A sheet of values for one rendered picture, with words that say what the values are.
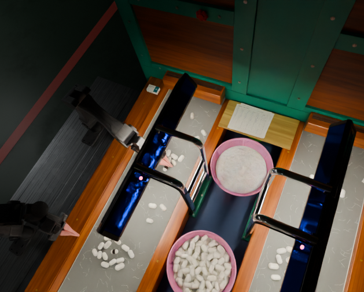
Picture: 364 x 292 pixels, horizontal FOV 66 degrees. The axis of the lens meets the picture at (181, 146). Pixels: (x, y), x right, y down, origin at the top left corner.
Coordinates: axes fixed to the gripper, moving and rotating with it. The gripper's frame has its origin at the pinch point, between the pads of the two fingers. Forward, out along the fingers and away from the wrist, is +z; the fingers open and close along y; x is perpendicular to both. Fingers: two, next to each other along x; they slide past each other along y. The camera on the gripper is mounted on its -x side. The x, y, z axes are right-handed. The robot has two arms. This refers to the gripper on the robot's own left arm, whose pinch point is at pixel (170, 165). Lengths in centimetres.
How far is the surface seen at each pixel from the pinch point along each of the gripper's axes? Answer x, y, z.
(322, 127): -43, 35, 34
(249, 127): -18.4, 29.7, 18.4
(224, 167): -12.1, 9.4, 18.6
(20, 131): 164, -1, -69
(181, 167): -1.1, 1.9, 4.6
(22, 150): 155, -15, -59
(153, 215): 0.3, -22.7, 3.0
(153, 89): 15.5, 33.2, -20.5
